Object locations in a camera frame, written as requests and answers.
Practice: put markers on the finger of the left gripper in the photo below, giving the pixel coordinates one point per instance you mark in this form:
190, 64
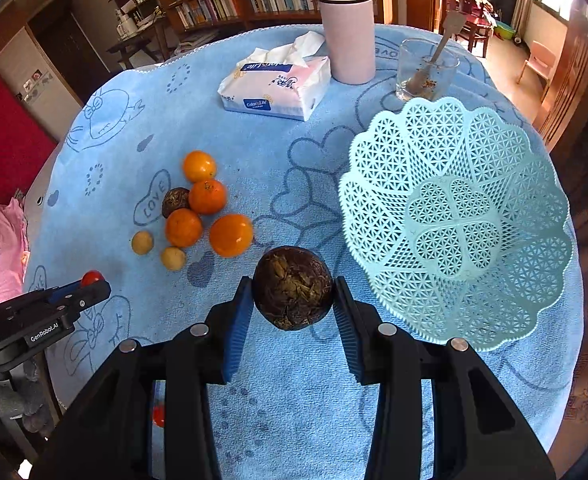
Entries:
73, 293

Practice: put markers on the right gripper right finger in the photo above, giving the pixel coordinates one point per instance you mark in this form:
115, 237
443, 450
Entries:
379, 353

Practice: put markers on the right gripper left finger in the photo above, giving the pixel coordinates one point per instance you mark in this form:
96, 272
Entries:
204, 354

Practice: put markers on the red cherry tomato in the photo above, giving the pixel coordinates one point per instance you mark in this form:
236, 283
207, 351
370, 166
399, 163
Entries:
91, 277
158, 415

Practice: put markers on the yellow longan fruit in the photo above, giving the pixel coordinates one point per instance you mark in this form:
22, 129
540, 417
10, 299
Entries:
173, 258
142, 242

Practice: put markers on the dark brown passion fruit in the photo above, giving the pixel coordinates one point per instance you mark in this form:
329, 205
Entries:
292, 287

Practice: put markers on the orange tangerine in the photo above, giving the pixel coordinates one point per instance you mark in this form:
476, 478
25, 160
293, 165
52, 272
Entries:
199, 166
183, 228
231, 235
207, 197

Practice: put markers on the pink cloth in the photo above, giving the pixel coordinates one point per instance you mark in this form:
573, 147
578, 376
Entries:
14, 249

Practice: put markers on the blue patterned tablecloth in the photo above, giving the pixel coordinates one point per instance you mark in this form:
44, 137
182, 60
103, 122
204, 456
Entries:
292, 410

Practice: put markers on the light blue plastic basket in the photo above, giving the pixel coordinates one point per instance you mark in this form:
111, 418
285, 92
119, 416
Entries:
457, 222

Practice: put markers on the metal spoon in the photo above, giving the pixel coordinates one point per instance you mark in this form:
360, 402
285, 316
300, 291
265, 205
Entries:
452, 25

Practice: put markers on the clear glass cup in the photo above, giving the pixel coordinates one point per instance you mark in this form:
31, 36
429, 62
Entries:
414, 53

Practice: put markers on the tissue pack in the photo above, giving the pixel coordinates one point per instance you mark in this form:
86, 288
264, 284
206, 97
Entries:
288, 81

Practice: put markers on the wooden door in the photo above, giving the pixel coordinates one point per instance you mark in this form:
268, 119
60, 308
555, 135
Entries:
564, 109

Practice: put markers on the small pink chair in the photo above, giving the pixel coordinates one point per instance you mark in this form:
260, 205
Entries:
541, 61

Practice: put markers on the red wooden chair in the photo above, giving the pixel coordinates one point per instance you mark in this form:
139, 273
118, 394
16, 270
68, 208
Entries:
477, 28

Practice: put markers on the pink thermos bottle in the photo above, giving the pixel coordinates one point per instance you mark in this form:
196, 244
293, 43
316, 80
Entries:
350, 40

